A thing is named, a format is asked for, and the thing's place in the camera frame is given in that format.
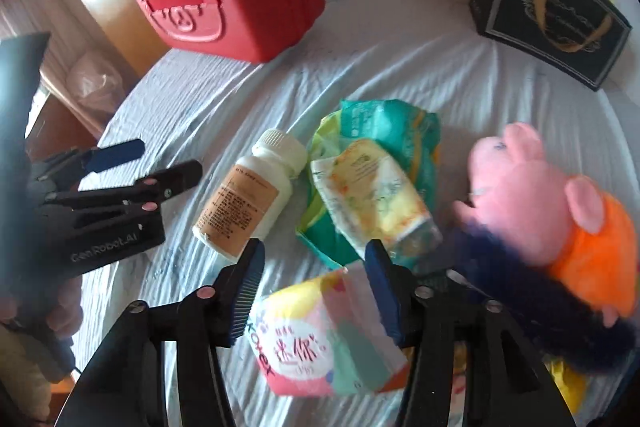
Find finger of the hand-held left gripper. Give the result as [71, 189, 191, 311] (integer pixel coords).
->
[32, 138, 147, 182]
[45, 159, 203, 214]

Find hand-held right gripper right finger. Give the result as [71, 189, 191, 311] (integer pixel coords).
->
[364, 240, 576, 427]

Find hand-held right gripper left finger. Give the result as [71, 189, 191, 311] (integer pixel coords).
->
[60, 238, 266, 427]

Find white pill bottle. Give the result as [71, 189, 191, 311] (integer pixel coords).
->
[192, 128, 307, 264]

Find pink yellow tissue pack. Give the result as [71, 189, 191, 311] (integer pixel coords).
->
[248, 264, 411, 398]

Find yellow clear snack packet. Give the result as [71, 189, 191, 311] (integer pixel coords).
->
[310, 138, 443, 260]

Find green tall snack bag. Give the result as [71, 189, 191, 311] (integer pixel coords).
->
[295, 98, 443, 269]

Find person's left hand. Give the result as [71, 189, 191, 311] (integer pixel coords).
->
[0, 277, 83, 340]

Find brown wooden bedside table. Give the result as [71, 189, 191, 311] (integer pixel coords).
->
[37, 67, 108, 148]

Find pink plastic bag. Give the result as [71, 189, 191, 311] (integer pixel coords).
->
[67, 51, 127, 124]

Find pig plush orange dress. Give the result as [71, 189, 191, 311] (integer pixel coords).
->
[452, 122, 640, 375]

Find white bed sheet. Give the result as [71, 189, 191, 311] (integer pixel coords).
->
[80, 0, 640, 427]

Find black gift bag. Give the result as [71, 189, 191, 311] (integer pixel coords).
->
[469, 0, 632, 92]

